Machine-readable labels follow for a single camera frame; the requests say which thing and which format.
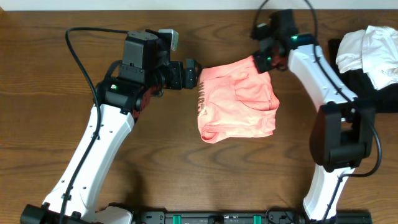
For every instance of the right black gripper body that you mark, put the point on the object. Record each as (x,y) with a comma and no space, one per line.
(265,61)

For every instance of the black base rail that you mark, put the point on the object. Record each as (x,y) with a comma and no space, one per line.
(268,217)

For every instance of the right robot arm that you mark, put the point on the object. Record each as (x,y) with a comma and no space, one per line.
(344,142)

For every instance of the black fabric container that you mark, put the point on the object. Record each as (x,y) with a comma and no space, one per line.
(385,100)

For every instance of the pink printed t-shirt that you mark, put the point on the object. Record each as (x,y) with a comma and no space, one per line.
(236,101)

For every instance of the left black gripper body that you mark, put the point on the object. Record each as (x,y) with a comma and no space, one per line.
(171,77)

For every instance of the white crumpled cloth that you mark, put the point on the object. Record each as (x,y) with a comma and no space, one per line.
(374,51)

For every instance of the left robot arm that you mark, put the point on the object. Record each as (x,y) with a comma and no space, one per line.
(145,70)

